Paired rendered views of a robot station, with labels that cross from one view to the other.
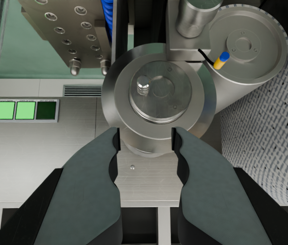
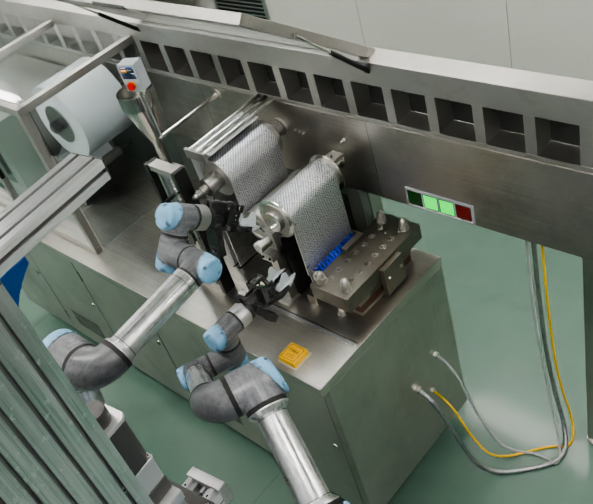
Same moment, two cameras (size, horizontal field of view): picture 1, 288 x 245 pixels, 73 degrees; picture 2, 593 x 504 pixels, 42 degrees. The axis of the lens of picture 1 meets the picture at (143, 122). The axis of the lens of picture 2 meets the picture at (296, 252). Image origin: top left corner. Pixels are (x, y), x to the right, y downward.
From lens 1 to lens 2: 231 cm
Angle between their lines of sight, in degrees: 54
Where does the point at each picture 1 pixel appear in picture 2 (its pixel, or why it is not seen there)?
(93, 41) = (366, 241)
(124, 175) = (348, 135)
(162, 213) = (317, 101)
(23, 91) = not seen: outside the picture
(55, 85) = not seen: outside the picture
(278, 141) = (242, 184)
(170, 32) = (273, 239)
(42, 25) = (379, 261)
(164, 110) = (269, 216)
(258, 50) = not seen: hidden behind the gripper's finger
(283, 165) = (238, 178)
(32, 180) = (412, 148)
